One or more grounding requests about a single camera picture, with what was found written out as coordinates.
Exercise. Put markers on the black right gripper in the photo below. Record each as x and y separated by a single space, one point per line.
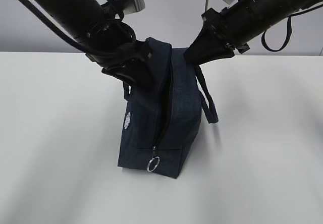
235 26

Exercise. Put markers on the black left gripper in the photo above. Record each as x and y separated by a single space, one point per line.
128 59

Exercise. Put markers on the dark navy lunch bag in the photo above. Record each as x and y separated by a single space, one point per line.
160 126

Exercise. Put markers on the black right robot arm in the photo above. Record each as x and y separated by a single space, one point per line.
281 9

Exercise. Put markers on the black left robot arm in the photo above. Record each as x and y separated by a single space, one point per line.
96 28

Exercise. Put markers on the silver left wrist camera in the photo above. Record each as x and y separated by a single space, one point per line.
125 6

